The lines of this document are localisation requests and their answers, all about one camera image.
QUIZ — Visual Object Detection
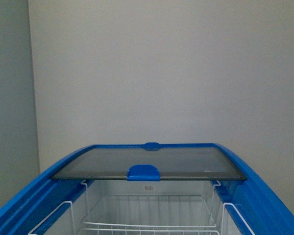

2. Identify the white wire freezer basket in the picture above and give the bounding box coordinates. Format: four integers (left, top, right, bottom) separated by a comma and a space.
29, 201, 252, 235

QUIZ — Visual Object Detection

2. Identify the white blue chest freezer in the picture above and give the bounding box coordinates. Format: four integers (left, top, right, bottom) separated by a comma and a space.
0, 143, 294, 235

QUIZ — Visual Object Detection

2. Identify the grey upright display fridge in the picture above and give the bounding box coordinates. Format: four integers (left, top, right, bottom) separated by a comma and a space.
0, 0, 40, 208

